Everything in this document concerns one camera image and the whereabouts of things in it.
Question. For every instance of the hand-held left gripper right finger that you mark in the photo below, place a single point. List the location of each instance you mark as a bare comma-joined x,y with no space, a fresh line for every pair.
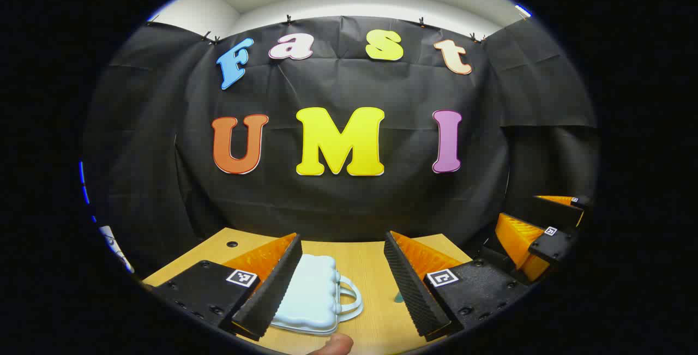
411,289

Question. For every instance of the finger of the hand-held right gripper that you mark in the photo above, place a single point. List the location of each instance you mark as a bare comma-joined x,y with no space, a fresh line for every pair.
556,212
515,238

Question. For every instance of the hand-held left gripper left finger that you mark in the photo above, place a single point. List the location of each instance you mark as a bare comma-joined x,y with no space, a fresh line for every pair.
272,289

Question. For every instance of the black backdrop cloth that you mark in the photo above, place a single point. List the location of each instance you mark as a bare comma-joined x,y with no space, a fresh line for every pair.
403,202

